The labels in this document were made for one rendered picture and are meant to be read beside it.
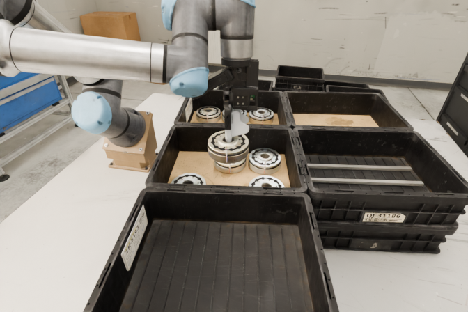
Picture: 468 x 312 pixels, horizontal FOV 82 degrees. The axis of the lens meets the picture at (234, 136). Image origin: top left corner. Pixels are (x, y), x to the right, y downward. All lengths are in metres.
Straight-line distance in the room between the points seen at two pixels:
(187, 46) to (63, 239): 0.69
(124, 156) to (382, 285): 0.92
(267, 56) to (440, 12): 2.02
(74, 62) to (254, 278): 0.54
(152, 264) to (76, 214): 0.44
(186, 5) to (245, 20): 0.12
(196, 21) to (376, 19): 3.44
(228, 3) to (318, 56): 3.36
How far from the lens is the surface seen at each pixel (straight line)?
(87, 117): 0.91
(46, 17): 0.77
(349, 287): 0.82
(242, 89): 0.62
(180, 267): 0.66
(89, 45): 0.55
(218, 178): 0.83
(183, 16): 0.59
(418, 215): 0.83
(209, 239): 0.69
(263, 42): 3.89
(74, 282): 0.88
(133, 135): 1.04
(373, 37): 3.95
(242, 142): 0.66
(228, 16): 0.60
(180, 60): 0.53
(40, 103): 2.82
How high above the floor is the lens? 1.38
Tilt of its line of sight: 33 degrees down
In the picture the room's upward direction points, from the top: straight up
